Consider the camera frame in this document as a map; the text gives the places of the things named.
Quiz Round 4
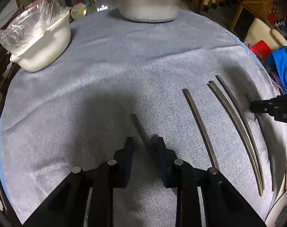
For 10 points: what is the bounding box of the dark chopstick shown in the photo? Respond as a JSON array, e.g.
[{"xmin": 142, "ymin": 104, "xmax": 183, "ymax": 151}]
[
  {"xmin": 215, "ymin": 75, "xmax": 265, "ymax": 190},
  {"xmin": 182, "ymin": 89, "xmax": 219, "ymax": 170},
  {"xmin": 131, "ymin": 113, "xmax": 151, "ymax": 147},
  {"xmin": 207, "ymin": 80, "xmax": 264, "ymax": 197},
  {"xmin": 207, "ymin": 82, "xmax": 264, "ymax": 197},
  {"xmin": 254, "ymin": 114, "xmax": 275, "ymax": 192}
]

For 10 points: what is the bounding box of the white bowl with plastic bag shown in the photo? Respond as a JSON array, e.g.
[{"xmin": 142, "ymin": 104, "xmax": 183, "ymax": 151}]
[{"xmin": 0, "ymin": 0, "xmax": 71, "ymax": 72}]

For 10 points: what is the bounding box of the small yellow fan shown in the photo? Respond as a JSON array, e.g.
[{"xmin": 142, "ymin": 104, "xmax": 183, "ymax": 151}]
[{"xmin": 70, "ymin": 3, "xmax": 87, "ymax": 20}]

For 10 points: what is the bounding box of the aluminium pot with lid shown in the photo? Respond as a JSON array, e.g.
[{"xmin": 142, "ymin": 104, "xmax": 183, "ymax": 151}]
[{"xmin": 117, "ymin": 0, "xmax": 182, "ymax": 23}]

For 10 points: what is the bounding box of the cream sofa armchair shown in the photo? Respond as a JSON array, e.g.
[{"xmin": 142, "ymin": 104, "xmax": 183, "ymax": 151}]
[{"xmin": 244, "ymin": 18, "xmax": 287, "ymax": 51}]

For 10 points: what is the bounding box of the blue cloth garment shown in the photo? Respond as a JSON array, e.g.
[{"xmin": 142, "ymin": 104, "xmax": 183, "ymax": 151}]
[{"xmin": 266, "ymin": 46, "xmax": 287, "ymax": 91}]

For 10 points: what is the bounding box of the grey tablecloth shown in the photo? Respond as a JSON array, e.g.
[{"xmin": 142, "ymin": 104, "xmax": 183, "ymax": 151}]
[{"xmin": 0, "ymin": 9, "xmax": 287, "ymax": 226}]

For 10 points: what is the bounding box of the red child chair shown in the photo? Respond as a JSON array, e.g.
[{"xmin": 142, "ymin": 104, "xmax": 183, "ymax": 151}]
[{"xmin": 249, "ymin": 40, "xmax": 272, "ymax": 61}]

